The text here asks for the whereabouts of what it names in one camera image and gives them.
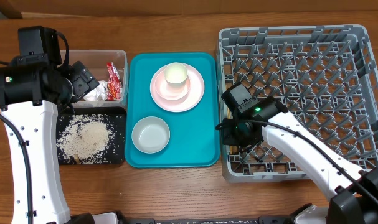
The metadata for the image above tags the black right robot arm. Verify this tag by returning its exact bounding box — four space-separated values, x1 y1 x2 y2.
216 96 378 224

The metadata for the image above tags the small pink plate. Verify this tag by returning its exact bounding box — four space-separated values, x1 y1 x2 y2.
153 74 191 101

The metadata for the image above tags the black tray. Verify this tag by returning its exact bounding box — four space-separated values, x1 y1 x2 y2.
56 106 127 166

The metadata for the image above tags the white rice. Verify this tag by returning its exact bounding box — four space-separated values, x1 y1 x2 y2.
56 114 126 164

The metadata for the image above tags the grey bowl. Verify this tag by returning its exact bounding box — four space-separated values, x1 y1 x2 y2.
131 116 170 154

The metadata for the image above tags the teal plastic tray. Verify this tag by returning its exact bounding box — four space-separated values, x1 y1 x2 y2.
125 52 220 168

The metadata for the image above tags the red snack wrapper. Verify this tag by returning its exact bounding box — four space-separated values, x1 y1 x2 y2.
106 62 122 101

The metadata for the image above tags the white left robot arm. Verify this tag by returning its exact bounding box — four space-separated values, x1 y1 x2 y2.
0 54 95 223

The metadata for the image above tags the white cup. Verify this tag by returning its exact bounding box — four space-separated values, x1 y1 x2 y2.
164 62 188 86

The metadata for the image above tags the grey dishwasher rack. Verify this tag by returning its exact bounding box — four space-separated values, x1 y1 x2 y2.
217 24 378 170

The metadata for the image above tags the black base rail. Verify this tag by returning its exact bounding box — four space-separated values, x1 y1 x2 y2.
118 212 299 224

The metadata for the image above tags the white tissue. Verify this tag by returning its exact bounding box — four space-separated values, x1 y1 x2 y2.
83 80 108 101

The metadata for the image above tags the clear plastic bin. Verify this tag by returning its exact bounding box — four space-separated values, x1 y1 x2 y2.
69 49 130 109

